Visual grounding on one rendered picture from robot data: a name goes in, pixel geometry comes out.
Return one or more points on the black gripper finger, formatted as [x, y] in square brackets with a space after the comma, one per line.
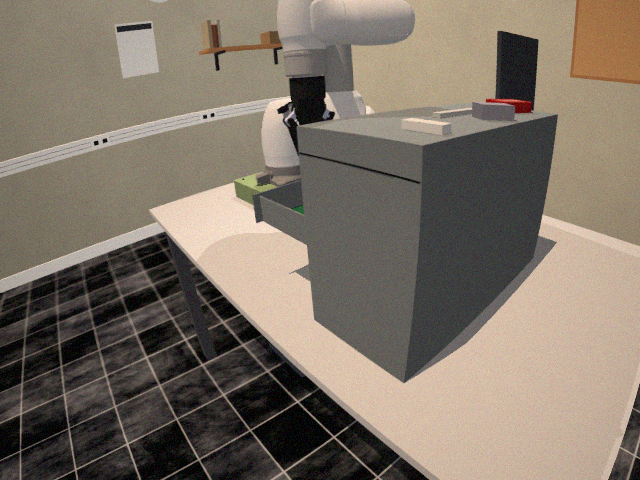
[328, 115]
[291, 124]

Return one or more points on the black flat panel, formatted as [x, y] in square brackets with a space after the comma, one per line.
[516, 67]

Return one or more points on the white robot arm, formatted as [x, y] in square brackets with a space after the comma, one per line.
[315, 25]

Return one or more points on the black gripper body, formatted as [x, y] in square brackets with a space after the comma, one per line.
[307, 89]

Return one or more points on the grey tool chest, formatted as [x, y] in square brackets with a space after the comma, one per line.
[412, 235]

